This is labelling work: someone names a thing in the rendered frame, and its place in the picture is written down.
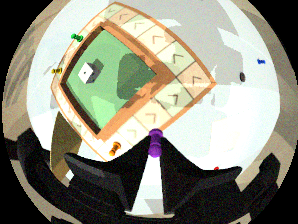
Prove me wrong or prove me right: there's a white die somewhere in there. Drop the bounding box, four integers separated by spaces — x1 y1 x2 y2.
78 61 101 84

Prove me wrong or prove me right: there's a purple pawn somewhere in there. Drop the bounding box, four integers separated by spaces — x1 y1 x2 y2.
149 128 164 159

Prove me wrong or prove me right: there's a green game pawn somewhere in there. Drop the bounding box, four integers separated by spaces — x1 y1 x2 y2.
71 34 84 43

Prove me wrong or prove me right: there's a yellow game pawn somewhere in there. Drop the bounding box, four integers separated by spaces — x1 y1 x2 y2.
51 67 63 75

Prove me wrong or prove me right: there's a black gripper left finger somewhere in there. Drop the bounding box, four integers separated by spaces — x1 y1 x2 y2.
64 136 152 212

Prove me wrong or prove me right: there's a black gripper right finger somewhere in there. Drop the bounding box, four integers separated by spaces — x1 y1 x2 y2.
160 137 242 214

